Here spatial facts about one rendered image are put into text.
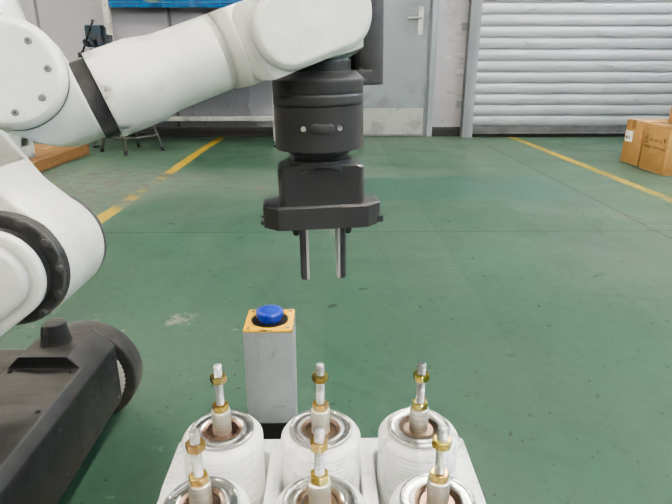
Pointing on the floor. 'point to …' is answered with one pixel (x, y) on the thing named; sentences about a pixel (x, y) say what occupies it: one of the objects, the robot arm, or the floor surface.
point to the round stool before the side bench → (136, 140)
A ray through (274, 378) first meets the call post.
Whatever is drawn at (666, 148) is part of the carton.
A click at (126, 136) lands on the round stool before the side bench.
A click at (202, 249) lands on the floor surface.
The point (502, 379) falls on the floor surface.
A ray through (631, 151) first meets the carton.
